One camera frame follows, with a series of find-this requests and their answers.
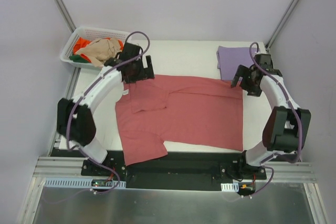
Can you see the aluminium frame post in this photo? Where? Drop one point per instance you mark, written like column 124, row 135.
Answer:
column 65, row 14
column 280, row 26

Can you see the folded purple t shirt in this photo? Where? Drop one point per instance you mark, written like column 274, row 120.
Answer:
column 230, row 58

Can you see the orange shirt in basket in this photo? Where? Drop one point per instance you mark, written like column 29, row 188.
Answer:
column 80, row 43

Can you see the beige crumpled shirt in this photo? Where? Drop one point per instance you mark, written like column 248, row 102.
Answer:
column 101, row 50

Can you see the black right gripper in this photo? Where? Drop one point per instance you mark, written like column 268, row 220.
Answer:
column 245, row 82

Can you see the green shirt in basket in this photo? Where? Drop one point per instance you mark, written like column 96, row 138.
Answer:
column 79, row 59

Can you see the aluminium frame post left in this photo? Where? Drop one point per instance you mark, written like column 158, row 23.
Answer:
column 65, row 14

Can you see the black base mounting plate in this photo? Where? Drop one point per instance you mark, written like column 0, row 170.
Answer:
column 177, row 171

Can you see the white slotted cable duct right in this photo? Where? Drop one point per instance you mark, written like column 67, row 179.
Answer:
column 230, row 187

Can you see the white slotted cable duct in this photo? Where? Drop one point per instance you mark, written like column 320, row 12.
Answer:
column 83, row 183
column 230, row 187

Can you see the white slotted cable duct left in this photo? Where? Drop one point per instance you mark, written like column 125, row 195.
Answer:
column 83, row 183

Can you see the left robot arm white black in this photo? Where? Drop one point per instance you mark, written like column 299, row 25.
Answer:
column 75, row 116

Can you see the aluminium frame post right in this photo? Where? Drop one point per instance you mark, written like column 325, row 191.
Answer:
column 280, row 26

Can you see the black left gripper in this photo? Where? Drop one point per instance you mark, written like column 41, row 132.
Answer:
column 143, row 72

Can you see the white plastic laundry basket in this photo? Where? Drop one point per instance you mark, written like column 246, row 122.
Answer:
column 90, row 34

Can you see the red polo shirt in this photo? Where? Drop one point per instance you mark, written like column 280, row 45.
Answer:
column 183, row 109

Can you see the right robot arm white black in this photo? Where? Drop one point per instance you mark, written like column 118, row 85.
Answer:
column 286, row 129

